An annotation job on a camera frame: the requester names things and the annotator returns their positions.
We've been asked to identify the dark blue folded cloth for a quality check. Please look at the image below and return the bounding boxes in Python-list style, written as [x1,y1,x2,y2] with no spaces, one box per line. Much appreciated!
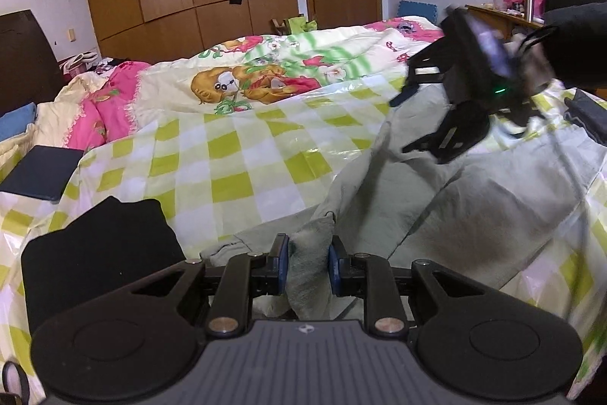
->
[0,144,85,203]

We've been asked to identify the blue pillow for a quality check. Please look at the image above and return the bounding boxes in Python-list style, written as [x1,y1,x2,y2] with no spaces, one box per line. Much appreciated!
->
[0,102,38,142]

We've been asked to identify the green bag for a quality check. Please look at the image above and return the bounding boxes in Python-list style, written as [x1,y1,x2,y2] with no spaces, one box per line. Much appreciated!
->
[287,15,318,35]

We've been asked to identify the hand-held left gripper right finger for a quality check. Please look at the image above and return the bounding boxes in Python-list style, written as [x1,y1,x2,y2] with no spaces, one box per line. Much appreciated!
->
[328,235,480,337]

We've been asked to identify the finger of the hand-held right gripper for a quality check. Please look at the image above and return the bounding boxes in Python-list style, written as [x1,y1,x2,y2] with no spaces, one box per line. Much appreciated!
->
[402,100,492,165]
[390,39,457,108]

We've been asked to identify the wooden side shelf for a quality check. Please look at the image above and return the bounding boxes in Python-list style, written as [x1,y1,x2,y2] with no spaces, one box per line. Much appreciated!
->
[467,4,544,39]

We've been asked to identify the black strap loop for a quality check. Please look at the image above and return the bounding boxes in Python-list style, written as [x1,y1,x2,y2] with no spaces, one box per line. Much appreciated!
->
[0,361,30,405]

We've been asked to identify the dark grey folded cloth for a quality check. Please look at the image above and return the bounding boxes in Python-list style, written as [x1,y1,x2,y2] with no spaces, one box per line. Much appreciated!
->
[563,88,607,142]

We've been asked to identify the green checked plastic sheet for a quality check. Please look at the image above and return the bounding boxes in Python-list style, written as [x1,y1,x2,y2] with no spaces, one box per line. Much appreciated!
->
[0,75,607,403]

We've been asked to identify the cartoon printed quilt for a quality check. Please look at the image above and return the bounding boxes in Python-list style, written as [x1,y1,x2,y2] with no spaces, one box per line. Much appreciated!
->
[0,18,447,169]

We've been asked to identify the black folded cloth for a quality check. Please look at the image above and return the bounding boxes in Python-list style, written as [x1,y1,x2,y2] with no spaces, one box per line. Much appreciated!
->
[20,195,187,334]

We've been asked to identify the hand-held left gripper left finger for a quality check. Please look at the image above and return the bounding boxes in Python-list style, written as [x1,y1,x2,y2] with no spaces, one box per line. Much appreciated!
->
[130,233,290,337]

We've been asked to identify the black and white bag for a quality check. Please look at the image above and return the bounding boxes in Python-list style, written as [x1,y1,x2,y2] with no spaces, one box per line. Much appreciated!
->
[58,50,100,76]

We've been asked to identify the person's right hand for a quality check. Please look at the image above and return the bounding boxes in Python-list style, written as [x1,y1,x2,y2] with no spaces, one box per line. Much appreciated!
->
[510,36,557,87]

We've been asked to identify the dark wooden headboard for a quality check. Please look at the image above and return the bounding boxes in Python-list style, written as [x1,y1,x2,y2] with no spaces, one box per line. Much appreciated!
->
[0,9,64,104]

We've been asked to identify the grey pants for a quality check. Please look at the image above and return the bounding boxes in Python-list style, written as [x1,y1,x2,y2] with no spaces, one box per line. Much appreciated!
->
[201,89,601,323]

